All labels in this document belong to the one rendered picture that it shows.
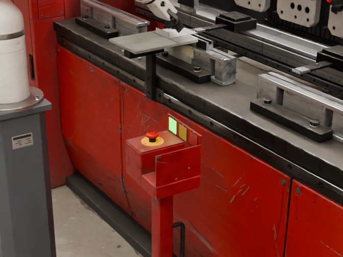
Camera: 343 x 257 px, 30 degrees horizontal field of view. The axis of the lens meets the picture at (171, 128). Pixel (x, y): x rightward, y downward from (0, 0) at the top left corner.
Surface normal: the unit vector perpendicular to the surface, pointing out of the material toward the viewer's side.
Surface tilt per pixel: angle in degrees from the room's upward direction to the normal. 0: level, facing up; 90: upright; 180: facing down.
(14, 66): 90
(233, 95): 0
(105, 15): 90
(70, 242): 0
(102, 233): 0
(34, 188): 90
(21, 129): 90
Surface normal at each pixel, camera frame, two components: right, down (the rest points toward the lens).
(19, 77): 0.78, 0.26
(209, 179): -0.82, 0.23
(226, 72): 0.57, 0.35
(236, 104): 0.01, -0.91
